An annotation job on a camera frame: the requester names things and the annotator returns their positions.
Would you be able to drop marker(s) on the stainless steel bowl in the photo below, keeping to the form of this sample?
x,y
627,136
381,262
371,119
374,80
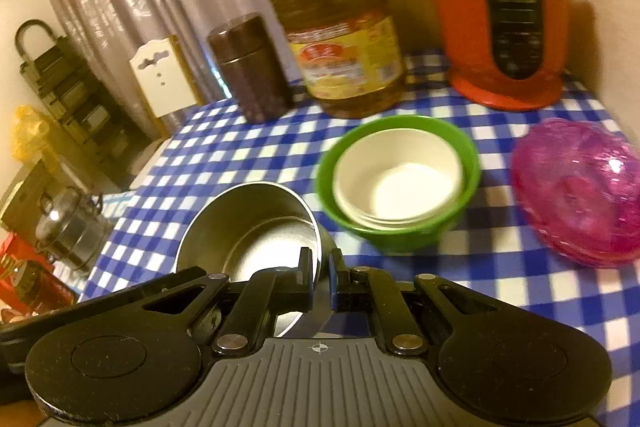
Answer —
x,y
240,227

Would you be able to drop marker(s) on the brown cardboard box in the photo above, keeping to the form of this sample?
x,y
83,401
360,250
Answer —
x,y
22,197

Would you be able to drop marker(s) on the red electric pressure cooker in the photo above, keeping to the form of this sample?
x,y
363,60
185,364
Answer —
x,y
465,32

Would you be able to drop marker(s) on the green plastic bowl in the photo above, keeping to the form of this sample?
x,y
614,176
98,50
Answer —
x,y
400,239

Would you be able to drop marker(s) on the white wooden chair back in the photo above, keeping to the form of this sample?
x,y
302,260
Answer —
x,y
162,77

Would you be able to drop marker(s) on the blue white checkered tablecloth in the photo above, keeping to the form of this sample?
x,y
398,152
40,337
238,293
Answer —
x,y
500,257

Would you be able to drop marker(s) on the steel pot with lid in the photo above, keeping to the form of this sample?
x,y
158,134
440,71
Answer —
x,y
70,227

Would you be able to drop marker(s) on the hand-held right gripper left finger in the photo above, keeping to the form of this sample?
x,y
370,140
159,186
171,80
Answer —
x,y
307,279

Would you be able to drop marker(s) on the yellow plastic bag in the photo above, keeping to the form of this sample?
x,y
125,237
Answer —
x,y
32,132

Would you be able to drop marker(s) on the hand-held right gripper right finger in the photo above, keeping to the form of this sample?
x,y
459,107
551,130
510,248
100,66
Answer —
x,y
334,279

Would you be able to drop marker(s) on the white oval bowl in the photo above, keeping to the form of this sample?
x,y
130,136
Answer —
x,y
400,182

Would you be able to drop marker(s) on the pink oval plastic plate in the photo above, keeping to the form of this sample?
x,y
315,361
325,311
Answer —
x,y
595,258

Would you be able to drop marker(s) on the black metal rack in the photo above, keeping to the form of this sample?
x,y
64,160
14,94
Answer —
x,y
75,107

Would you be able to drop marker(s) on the red printed box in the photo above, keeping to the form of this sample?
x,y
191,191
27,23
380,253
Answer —
x,y
30,277

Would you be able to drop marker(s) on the pink floral heart-shaped plate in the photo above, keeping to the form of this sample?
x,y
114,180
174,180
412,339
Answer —
x,y
575,187

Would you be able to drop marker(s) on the cooking oil bottle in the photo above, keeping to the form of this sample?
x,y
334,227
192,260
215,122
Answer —
x,y
340,32

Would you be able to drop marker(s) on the brown cylindrical canister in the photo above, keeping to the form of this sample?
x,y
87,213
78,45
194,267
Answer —
x,y
247,67

